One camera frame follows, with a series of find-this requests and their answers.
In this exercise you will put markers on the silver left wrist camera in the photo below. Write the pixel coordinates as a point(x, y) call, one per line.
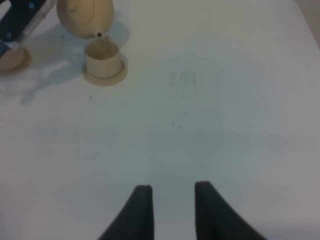
point(20, 20)

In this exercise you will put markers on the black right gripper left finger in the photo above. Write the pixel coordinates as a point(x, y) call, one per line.
point(136, 220)

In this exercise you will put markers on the beige ceramic teapot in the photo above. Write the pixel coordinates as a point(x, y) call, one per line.
point(86, 19)

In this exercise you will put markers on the beige saucer far right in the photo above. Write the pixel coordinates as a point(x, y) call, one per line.
point(105, 80)

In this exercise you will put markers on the beige teacup far right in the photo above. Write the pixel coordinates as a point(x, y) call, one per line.
point(102, 48)

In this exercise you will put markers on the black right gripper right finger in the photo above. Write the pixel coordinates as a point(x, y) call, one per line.
point(215, 219)

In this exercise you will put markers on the beige saucer near teapot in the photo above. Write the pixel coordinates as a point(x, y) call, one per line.
point(15, 61)

